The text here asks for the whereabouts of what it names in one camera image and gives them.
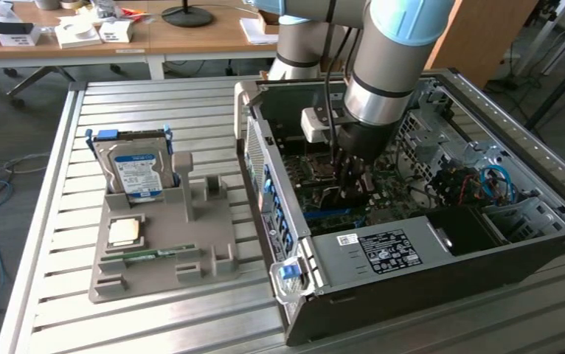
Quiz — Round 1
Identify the green motherboard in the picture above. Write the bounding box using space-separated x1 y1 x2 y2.
276 134 434 237

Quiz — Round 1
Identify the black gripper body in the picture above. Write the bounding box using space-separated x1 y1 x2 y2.
335 121 398 164

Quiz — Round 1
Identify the grey floor cable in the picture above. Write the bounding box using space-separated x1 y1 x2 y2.
0 153 50 175

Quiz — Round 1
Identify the black round lamp base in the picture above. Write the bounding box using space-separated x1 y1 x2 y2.
160 0 215 29

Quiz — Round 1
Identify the open black PC case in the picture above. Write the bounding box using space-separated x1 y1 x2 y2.
232 68 565 347

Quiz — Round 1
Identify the white box black top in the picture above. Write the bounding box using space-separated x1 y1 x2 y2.
0 21 42 48

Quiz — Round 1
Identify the black low-profile graphics card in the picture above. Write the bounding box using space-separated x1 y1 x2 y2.
305 184 372 213

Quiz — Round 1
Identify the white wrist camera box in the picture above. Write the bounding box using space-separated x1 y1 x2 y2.
300 106 348 144

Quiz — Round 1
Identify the silver CPU chip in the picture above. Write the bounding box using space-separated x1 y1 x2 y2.
106 217 141 247

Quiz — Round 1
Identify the black metal table leg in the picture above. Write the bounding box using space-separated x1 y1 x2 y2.
526 10 565 130

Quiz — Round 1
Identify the metal CPU socket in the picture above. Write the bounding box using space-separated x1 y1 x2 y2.
299 153 337 184

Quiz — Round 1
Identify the blue case latch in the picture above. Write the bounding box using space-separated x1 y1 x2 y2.
279 263 304 285

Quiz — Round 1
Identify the hard disk in blue caddy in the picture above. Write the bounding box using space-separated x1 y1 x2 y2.
84 124 181 204

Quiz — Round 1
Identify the white tape roll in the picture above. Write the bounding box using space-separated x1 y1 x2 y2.
68 21 97 40

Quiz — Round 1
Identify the black camera cable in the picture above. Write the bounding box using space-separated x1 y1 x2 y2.
321 25 363 169

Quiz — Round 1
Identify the flat white cardboard box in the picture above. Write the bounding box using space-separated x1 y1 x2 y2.
54 15 102 50

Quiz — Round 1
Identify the black red power wire bundle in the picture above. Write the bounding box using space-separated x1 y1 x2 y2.
427 166 483 207

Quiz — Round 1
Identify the blue long expansion slot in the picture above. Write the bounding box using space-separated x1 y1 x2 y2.
304 207 353 221

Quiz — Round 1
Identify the white paper stack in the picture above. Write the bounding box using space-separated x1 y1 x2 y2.
239 17 279 46

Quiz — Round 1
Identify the blue data wire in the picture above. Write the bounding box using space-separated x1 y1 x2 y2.
478 164 520 207

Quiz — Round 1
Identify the silver disk bay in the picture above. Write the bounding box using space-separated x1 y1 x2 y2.
480 195 565 245

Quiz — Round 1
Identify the grey power supply unit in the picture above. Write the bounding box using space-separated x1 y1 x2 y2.
308 215 458 288

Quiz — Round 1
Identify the black wheeled chair base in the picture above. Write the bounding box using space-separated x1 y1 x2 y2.
4 65 133 108

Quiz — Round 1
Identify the grey plastic parts rack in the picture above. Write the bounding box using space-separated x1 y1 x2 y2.
88 151 240 305

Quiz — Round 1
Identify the small white labelled box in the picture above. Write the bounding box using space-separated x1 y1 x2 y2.
98 20 134 44

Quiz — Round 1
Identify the green RAM stick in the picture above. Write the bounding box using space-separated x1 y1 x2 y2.
100 243 199 263

